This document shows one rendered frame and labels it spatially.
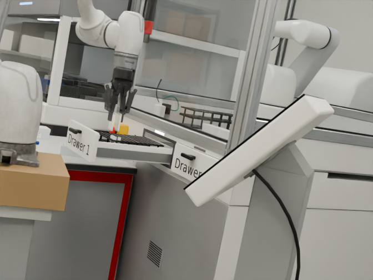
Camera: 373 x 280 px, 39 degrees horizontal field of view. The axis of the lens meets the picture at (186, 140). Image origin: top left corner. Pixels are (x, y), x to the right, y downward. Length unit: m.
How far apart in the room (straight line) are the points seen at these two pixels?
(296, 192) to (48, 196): 0.67
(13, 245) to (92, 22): 0.88
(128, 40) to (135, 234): 0.84
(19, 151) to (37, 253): 0.79
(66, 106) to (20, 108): 1.34
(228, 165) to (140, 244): 1.27
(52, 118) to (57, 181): 1.38
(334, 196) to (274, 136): 1.06
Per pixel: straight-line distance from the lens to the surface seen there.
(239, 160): 1.05
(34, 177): 1.48
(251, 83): 1.72
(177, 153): 2.01
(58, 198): 1.50
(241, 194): 1.77
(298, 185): 1.22
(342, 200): 2.11
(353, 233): 2.22
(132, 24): 1.98
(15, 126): 1.54
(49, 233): 2.25
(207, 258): 1.86
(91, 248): 2.34
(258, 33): 1.74
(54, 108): 2.85
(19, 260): 1.62
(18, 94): 1.53
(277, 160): 1.23
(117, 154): 1.98
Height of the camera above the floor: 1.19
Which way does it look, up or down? 7 degrees down
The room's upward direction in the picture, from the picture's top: 11 degrees clockwise
